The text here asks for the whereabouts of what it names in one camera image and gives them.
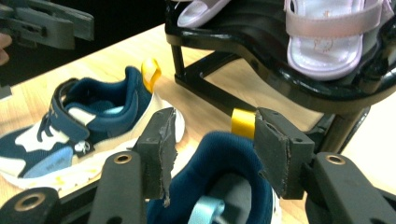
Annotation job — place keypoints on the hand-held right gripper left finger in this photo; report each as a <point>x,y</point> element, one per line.
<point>155,149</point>

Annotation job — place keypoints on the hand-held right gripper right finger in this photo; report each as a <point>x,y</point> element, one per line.
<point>283,152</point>

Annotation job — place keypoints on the navy and white sneaker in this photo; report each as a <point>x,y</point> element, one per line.
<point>218,155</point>
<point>102,115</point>

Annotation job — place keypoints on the pink sandal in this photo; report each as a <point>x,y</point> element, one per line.
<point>199,14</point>
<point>323,56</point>

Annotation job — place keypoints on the red and black shoe rack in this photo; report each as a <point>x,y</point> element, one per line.
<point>249,53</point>

